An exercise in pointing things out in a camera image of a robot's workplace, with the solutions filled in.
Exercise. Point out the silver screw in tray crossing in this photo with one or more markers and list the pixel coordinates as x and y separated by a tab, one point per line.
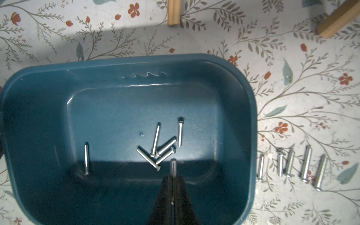
147	158

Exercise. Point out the silver screw in tray diagonal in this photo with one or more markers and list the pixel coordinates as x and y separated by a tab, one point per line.
166	146

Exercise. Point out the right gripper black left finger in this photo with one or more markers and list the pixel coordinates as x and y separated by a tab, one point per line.
162	210

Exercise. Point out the wooden easel stand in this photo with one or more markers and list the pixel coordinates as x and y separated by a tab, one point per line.
343	15

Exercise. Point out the silver screw in tray upright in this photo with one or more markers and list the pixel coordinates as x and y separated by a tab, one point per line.
180	131

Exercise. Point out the silver screw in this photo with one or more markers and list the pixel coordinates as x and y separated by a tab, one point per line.
280	164
306	164
180	131
173	168
87	159
320	173
166	146
260	167
289	164
147	158
155	143
166	155

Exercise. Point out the silver screw in tray slanted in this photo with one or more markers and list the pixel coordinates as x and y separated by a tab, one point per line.
155	143

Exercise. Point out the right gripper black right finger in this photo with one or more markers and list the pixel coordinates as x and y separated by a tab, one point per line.
184	213

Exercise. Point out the teal plastic storage tray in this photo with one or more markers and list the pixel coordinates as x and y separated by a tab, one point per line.
49	112

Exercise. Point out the floral patterned table mat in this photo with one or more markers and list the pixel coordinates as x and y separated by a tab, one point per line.
307	88

